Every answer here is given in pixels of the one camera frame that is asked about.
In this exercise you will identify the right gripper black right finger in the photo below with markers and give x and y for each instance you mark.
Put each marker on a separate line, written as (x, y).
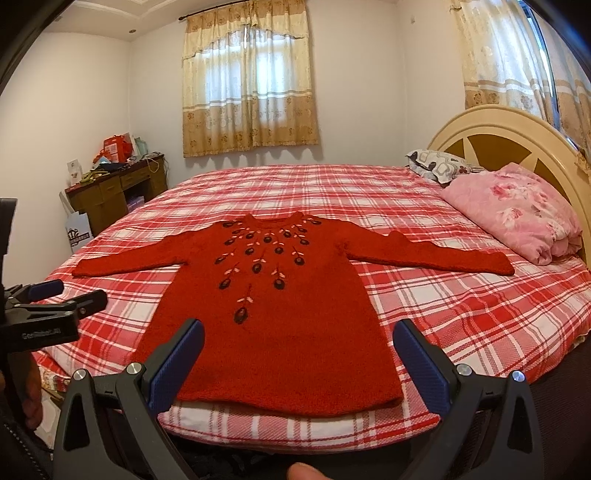
(488, 426)

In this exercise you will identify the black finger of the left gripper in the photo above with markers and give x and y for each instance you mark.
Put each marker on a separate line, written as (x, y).
(31, 293)
(82, 306)

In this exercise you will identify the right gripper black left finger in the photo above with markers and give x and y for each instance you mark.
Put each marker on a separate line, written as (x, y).
(109, 429)

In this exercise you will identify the red knitted embroidered sweater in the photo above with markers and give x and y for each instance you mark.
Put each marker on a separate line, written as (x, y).
(289, 326)

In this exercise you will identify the person's left hand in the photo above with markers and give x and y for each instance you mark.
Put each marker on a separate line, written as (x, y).
(21, 387)

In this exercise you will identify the person's right hand thumb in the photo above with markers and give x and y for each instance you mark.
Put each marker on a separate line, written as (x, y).
(301, 471)

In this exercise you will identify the white paper shopping bag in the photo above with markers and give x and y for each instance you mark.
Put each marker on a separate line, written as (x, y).
(77, 225)

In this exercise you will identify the dark brown wooden desk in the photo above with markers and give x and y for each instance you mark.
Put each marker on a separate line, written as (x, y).
(106, 200)

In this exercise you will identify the red white plaid bed sheet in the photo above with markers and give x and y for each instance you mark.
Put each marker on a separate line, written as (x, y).
(529, 321)

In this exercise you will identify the white card on desk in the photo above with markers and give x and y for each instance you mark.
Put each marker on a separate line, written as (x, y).
(75, 172)

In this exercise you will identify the red gift box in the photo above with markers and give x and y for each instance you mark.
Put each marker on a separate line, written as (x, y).
(117, 148)

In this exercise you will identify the pink floral folded quilt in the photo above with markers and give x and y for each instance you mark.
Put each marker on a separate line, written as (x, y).
(521, 210)

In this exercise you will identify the grey patterned pillow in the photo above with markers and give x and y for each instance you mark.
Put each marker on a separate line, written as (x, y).
(440, 167)

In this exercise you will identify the beige centre window curtain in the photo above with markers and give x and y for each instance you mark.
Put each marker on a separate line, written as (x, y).
(247, 79)

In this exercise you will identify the beige window curtain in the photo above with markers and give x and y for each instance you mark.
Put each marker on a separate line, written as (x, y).
(247, 79)
(512, 57)

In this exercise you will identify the cream wooden headboard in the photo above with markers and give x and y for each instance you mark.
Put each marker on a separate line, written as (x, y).
(493, 136)

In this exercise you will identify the black curtain rod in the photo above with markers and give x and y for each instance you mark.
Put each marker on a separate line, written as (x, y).
(208, 9)

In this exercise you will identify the beige right window curtain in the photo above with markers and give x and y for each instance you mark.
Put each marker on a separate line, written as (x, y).
(512, 57)

